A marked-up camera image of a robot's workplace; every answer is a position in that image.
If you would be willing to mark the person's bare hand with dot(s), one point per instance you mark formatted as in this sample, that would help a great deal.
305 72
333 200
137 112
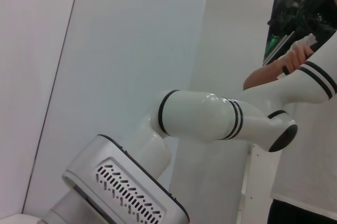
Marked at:
297 58

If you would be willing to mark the person's white shirt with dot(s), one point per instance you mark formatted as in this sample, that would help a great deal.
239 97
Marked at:
308 155

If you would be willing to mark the white vented robot shoulder housing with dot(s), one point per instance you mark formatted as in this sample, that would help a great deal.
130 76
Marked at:
118 181

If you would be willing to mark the green aluminium frame beam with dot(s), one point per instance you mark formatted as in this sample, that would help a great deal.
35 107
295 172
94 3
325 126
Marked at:
273 44

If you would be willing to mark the person's black trousers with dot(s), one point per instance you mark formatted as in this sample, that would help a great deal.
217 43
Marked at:
302 214

